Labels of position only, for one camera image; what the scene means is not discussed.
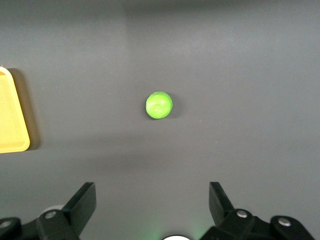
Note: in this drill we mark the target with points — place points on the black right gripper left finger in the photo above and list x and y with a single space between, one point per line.
75 212

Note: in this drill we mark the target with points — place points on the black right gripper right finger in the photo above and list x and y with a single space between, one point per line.
235 217

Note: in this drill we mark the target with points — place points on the green apple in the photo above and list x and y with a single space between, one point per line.
159 105

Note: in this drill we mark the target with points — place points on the yellow plastic tray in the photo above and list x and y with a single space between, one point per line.
10 117

